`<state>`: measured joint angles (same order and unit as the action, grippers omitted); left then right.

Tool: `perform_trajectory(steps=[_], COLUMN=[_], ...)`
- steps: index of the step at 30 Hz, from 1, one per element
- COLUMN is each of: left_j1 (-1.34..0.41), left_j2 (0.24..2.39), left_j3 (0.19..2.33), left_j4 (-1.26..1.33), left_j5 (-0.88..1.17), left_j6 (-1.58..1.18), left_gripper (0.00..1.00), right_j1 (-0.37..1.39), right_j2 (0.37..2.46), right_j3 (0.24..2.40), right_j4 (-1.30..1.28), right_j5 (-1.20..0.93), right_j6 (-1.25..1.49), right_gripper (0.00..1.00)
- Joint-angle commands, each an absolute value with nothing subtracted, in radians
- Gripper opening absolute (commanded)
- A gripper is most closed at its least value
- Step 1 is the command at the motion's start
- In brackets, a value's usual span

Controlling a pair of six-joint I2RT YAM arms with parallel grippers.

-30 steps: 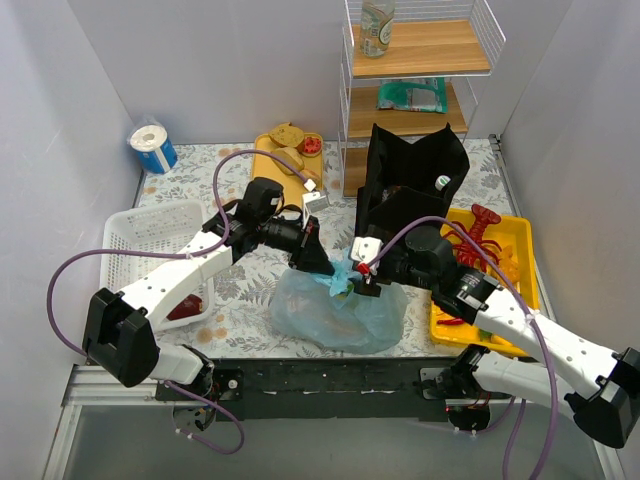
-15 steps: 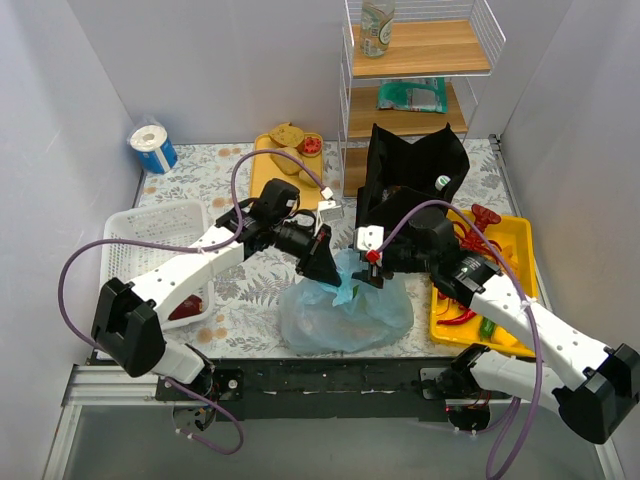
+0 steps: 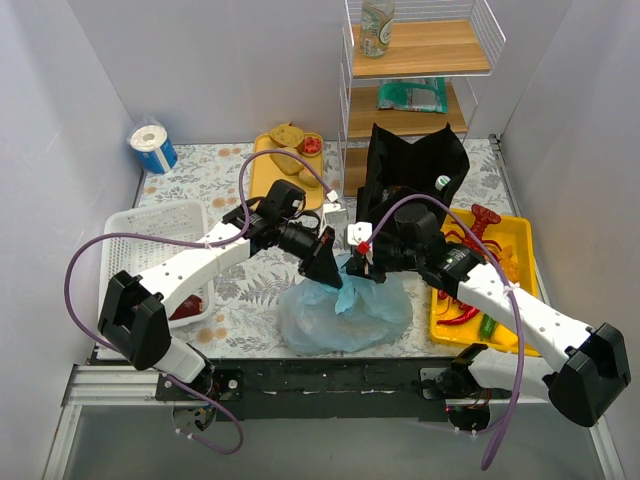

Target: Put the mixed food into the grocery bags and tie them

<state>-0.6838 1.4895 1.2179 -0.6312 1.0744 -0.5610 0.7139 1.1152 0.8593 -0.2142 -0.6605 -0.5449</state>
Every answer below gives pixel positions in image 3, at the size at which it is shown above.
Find light blue plastic bag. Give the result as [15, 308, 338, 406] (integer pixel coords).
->
[277, 269, 413, 355]

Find black fabric grocery bag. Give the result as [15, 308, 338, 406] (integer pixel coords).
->
[356, 125, 470, 225]

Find green label water bottle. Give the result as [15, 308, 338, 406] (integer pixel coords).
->
[435, 175, 451, 192]

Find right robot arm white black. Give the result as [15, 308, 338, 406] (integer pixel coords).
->
[346, 202, 631, 427]

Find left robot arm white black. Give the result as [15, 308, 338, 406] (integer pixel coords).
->
[98, 180, 342, 383]

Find small bread bun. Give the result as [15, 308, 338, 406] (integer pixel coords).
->
[298, 170, 320, 188]

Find floral table mat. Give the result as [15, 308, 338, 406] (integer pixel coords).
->
[139, 139, 512, 358]

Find oval bread loaf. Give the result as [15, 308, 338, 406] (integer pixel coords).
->
[270, 147, 304, 175]

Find orange bread tray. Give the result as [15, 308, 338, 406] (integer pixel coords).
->
[245, 133, 326, 210]

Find red chili pepper toy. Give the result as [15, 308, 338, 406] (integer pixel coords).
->
[437, 304, 480, 326]

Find round brown bread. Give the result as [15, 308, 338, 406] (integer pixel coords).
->
[268, 123, 305, 150]

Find white plastic basket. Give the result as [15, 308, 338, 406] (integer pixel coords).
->
[98, 200, 214, 329]

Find yellow tray with vegetables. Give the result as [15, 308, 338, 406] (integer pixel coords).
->
[429, 209, 538, 353]

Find green cucumber toy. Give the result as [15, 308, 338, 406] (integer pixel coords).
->
[479, 314, 498, 339]

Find orange fried chicken toy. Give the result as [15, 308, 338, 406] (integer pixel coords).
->
[497, 245, 520, 284]

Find red meat toy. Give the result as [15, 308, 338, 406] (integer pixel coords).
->
[169, 295, 204, 321]

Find green snack packet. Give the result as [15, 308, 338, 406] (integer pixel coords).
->
[376, 77, 448, 114]

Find toilet paper roll blue pack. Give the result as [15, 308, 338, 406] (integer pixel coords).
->
[127, 115, 178, 175]

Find clear glass bottle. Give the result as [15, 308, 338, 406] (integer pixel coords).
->
[359, 0, 395, 58]

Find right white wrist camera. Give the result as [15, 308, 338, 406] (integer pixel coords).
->
[346, 222, 373, 262]

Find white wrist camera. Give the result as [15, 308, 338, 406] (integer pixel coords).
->
[320, 190, 348, 231]
[346, 222, 373, 262]

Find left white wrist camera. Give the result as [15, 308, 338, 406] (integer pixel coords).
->
[320, 190, 348, 231]

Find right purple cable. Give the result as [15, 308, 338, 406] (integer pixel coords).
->
[357, 193, 526, 471]

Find purple cable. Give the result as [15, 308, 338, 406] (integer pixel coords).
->
[357, 193, 526, 471]
[63, 148, 341, 455]

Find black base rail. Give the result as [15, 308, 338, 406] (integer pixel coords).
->
[154, 357, 494, 424]

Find wire and wood shelf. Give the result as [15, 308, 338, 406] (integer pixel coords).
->
[338, 0, 506, 199]

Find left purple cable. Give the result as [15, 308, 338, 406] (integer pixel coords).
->
[63, 148, 341, 455]

